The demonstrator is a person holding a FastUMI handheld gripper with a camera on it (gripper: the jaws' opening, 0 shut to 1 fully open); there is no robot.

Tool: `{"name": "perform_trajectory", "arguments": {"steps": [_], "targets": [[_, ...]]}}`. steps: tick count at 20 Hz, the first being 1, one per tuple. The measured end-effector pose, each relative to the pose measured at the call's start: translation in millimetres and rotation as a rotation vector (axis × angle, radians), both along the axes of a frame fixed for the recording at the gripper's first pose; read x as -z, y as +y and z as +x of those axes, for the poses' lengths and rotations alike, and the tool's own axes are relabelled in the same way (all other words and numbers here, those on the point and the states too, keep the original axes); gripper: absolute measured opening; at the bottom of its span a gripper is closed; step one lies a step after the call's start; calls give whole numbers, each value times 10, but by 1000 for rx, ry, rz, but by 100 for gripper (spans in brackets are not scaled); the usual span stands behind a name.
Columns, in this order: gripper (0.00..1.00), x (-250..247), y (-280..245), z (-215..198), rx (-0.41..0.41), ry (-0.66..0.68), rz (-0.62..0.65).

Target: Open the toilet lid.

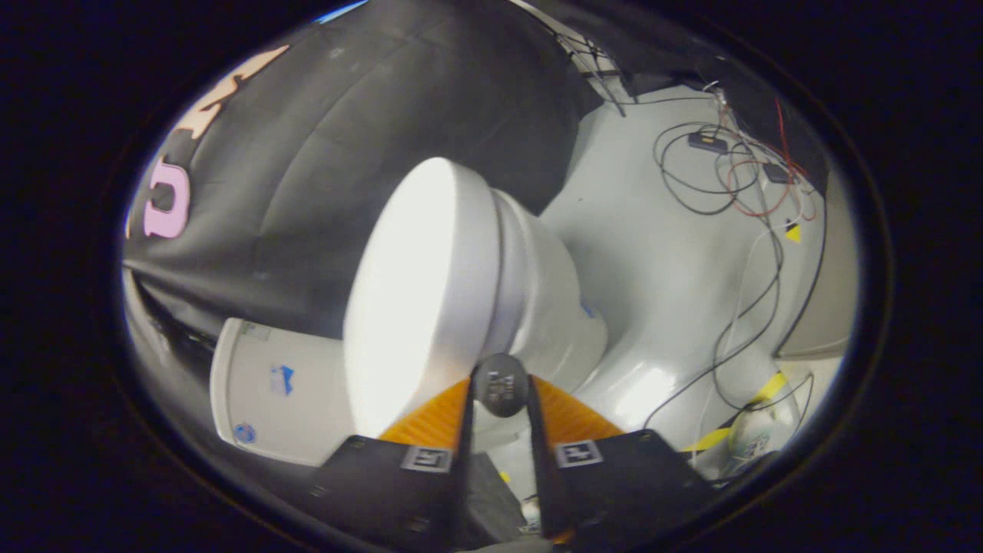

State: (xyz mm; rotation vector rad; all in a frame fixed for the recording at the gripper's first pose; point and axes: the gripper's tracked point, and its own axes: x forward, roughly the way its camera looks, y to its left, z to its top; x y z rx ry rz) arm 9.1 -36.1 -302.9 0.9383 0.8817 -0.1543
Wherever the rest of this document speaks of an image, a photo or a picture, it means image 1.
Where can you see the dark round lid tab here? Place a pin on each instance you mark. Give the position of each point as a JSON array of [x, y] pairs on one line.
[[501, 384]]

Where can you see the white toilet lid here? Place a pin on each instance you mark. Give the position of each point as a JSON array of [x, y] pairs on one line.
[[415, 292]]

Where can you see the white toilet tank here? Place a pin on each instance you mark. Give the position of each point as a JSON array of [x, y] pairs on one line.
[[307, 399]]

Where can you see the white toilet seat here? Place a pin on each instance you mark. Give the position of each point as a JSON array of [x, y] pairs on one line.
[[511, 269]]

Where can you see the white plastic bottle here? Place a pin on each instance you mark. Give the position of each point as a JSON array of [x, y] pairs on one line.
[[756, 434]]

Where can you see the black backdrop cloth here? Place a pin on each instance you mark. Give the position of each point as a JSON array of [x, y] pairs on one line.
[[322, 153]]

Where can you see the black light stand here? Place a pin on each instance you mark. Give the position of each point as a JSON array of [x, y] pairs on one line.
[[591, 65]]

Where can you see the black power adapter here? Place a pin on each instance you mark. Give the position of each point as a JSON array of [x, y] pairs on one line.
[[777, 173], [706, 143]]

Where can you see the person's light shoe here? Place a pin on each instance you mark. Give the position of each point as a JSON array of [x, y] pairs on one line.
[[530, 513]]

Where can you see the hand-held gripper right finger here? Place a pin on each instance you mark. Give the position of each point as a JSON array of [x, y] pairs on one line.
[[547, 484]]

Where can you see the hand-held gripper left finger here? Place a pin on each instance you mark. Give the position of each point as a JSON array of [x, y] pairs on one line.
[[465, 468]]

